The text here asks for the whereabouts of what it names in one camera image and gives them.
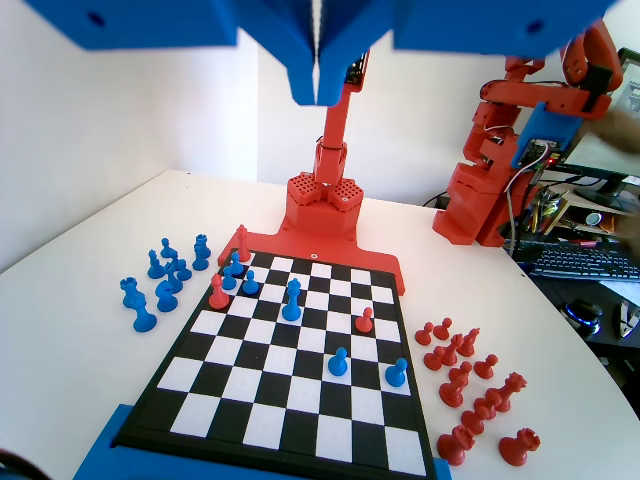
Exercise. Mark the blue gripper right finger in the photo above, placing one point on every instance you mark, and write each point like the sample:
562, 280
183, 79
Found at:
340, 40

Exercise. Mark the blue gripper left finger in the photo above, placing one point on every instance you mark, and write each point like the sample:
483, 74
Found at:
295, 45

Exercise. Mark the blue chess pawn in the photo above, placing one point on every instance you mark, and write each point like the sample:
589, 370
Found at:
184, 271
249, 284
229, 280
338, 365
235, 265
396, 375

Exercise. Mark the red robot arm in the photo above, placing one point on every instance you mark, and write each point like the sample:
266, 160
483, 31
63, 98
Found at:
320, 215

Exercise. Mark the red chess king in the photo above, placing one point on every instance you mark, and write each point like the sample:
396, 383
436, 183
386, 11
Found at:
243, 247

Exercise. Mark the blue chess piece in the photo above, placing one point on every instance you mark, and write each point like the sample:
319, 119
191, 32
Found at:
168, 247
155, 267
201, 260
202, 239

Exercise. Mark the blue chess king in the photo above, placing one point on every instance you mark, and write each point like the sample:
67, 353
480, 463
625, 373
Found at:
291, 305

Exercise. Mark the red chess bishop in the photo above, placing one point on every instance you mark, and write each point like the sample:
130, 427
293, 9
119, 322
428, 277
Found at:
450, 354
218, 296

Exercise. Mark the blue chess bishop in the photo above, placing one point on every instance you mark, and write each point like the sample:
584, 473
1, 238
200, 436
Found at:
171, 282

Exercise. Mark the red chess pawn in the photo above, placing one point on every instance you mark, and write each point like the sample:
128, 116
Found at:
424, 336
473, 424
364, 322
442, 331
460, 375
488, 407
486, 370
433, 361

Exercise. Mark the blue chess knight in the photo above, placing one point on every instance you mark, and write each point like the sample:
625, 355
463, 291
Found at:
166, 297

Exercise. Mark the red chess queen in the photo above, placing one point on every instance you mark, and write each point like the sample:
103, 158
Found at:
509, 395

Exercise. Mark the red chess rook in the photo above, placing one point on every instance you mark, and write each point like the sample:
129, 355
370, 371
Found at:
456, 447
520, 447

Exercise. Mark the person hand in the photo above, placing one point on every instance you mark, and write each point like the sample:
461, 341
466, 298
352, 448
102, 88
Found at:
622, 132

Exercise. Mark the wooden monitor riser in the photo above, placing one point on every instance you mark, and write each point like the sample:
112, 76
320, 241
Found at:
575, 198

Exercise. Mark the round black dial gadget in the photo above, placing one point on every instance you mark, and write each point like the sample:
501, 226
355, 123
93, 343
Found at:
594, 219

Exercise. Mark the black computer keyboard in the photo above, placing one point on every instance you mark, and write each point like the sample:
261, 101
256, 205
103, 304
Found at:
575, 260

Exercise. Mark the black white chessboard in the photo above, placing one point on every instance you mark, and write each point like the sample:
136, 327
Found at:
280, 380

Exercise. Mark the black and white device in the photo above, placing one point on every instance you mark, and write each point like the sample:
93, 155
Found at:
629, 320

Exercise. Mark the black camera circuit board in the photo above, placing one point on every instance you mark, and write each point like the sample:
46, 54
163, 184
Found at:
357, 72

